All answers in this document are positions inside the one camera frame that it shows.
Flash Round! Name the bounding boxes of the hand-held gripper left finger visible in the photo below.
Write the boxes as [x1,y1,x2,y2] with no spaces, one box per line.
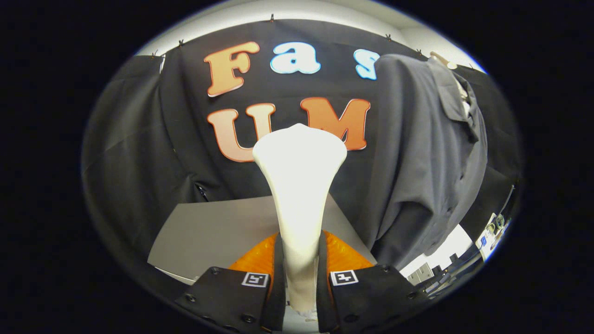
[175,232,287,334]

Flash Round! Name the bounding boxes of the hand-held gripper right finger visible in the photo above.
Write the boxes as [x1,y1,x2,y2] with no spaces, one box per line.
[317,231,430,334]

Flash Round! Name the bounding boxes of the grey button-up shirt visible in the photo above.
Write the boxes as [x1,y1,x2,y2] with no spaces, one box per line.
[355,53,489,270]

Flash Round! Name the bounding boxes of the grey drawer cabinet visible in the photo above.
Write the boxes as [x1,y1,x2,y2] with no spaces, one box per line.
[148,194,377,286]

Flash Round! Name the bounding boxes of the white device with blue label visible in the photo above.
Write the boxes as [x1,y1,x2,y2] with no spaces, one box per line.
[476,230,495,260]

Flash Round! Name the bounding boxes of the black backdrop cloth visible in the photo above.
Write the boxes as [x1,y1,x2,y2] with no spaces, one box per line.
[81,19,523,283]

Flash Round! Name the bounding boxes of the white mannequin torso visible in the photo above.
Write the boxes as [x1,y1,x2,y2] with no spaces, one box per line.
[429,50,470,119]

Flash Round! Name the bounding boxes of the row of black cloth clips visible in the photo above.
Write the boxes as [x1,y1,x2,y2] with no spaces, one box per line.
[151,14,474,70]

